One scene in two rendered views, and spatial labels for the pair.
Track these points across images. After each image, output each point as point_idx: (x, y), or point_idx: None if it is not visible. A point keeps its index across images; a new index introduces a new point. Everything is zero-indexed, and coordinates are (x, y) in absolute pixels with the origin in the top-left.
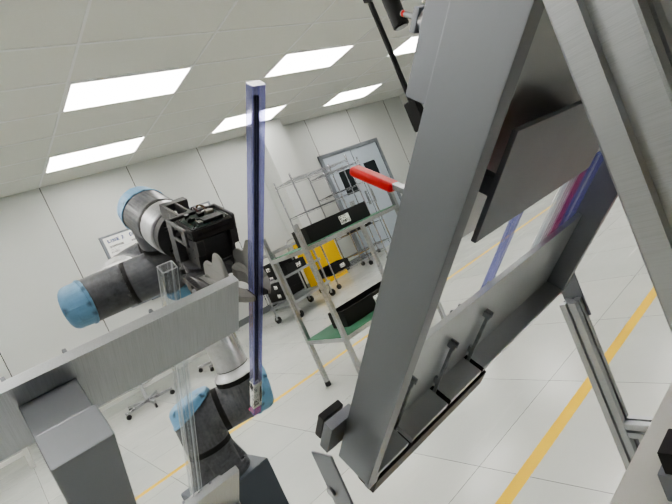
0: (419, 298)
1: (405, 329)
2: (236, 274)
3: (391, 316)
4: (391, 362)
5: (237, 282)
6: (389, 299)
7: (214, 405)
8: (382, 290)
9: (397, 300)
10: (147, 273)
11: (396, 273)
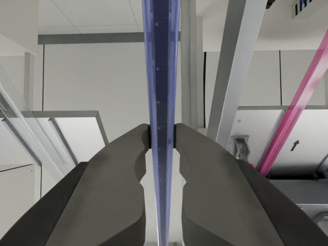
0: (215, 90)
1: (221, 60)
2: (181, 207)
3: (224, 70)
4: (231, 11)
5: None
6: (223, 86)
7: None
8: (224, 94)
9: (220, 86)
10: None
11: (218, 109)
